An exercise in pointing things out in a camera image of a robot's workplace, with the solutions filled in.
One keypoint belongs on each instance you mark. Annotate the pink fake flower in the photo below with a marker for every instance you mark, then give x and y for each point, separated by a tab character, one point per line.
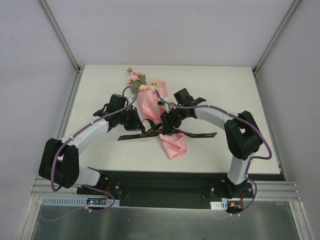
136	78

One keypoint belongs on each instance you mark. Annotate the aluminium frame post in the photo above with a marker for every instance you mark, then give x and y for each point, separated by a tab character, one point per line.
277	34
59	34

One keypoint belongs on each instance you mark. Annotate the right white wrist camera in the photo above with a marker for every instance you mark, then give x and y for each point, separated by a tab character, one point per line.
164	107

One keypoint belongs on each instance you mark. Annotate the black ribbon gold lettering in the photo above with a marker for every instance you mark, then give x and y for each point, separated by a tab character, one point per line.
156	129

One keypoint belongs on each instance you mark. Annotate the left white cable duct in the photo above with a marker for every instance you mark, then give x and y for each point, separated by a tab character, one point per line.
79	202

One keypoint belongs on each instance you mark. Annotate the peach fake flower stem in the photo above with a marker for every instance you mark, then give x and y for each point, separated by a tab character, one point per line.
143	87

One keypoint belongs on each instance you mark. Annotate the white cable duct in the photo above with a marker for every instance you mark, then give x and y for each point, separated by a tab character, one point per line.
79	202
219	205

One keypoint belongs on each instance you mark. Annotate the front aluminium rail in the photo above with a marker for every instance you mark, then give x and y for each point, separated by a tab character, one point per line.
281	191

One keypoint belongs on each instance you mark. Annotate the right white cable duct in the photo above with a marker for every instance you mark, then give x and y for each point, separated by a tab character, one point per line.
219	205

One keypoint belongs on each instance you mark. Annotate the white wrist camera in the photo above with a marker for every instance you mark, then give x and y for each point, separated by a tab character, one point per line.
131	96
164	107

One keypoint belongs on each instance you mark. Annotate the right aluminium frame post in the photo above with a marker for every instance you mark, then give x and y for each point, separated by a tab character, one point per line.
277	34

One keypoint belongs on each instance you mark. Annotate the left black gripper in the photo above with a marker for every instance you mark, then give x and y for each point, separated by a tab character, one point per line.
133	120

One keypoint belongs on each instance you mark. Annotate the pale pink fake flower stem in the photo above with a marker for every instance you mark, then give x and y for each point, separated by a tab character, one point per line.
154	85

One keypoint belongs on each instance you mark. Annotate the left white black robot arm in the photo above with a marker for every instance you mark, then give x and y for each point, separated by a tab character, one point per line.
60	162

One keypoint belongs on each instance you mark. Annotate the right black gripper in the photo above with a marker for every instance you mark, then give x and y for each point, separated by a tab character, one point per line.
169	119

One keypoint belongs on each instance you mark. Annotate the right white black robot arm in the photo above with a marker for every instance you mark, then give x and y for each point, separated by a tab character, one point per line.
242	135

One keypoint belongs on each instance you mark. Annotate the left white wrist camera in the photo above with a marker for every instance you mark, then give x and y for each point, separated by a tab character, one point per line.
131	96

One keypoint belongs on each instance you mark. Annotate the left aluminium frame post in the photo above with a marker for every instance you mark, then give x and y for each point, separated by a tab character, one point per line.
59	34

